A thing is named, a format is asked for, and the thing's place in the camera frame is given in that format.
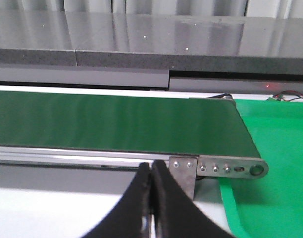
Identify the grey right rail segment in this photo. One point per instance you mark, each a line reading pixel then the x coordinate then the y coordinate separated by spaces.
pixel 241 86

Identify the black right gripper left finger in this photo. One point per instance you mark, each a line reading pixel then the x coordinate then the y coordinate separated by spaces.
pixel 130 217

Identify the green mat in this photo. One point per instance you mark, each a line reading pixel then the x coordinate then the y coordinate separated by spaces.
pixel 272 206

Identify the grey rail under table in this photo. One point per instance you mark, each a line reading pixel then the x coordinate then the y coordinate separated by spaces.
pixel 85 76

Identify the metal conveyor end bracket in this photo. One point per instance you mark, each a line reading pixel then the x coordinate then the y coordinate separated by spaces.
pixel 185 169

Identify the grey stone-edged back table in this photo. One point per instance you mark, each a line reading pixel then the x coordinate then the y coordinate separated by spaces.
pixel 174 43

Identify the green conveyor belt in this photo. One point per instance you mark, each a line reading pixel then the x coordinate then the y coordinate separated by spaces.
pixel 119 123

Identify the aluminium conveyor frame rail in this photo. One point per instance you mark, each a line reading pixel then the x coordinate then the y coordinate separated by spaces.
pixel 88 158

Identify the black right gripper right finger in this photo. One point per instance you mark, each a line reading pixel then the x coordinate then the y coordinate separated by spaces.
pixel 175 214

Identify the white pleated curtain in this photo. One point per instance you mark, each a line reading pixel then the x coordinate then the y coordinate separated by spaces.
pixel 282 9

